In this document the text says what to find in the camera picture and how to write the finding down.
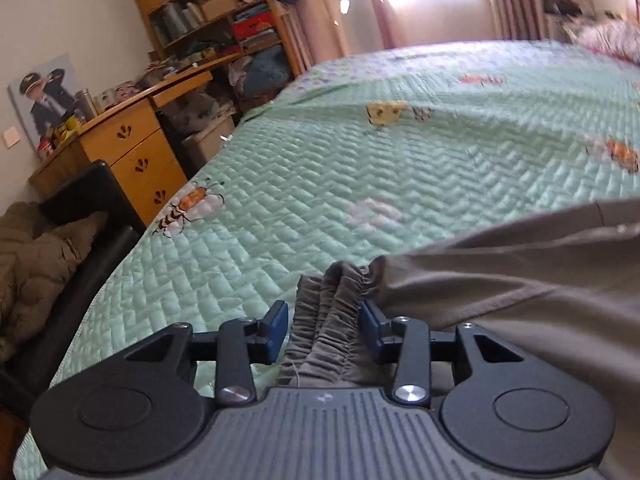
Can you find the floral pillow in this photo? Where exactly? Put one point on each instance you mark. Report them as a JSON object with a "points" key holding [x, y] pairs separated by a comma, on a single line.
{"points": [[610, 37]]}

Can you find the black chair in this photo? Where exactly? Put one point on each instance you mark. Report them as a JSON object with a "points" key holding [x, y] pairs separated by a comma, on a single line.
{"points": [[100, 260]]}

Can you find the grey pants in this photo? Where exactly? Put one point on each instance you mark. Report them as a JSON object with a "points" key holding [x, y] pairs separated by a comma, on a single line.
{"points": [[500, 280]]}

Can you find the wooden desk with drawers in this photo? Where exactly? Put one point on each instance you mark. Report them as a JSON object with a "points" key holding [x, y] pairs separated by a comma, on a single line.
{"points": [[145, 160]]}

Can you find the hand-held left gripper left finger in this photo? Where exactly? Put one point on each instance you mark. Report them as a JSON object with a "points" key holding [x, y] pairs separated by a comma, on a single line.
{"points": [[277, 324]]}

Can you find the green quilted bee bedspread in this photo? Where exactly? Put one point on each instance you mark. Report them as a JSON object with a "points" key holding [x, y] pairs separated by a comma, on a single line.
{"points": [[325, 175]]}

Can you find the olive quilted jacket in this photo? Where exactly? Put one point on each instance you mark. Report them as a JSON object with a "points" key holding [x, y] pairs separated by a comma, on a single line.
{"points": [[30, 270]]}

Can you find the beige light switch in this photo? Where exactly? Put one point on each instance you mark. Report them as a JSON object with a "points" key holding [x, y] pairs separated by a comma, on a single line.
{"points": [[11, 138]]}

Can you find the steel tumbler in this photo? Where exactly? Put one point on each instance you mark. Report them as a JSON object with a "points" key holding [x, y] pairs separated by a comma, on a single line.
{"points": [[86, 105]]}

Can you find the blue cloth bundle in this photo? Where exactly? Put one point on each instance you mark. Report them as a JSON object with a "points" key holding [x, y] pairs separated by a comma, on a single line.
{"points": [[270, 70]]}

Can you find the wall poster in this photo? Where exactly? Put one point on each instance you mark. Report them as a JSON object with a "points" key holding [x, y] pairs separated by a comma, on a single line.
{"points": [[45, 100]]}

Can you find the red box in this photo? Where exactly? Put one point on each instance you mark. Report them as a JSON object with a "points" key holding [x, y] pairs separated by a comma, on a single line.
{"points": [[252, 26]]}

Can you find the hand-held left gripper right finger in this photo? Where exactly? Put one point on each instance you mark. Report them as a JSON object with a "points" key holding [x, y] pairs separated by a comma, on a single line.
{"points": [[368, 326]]}

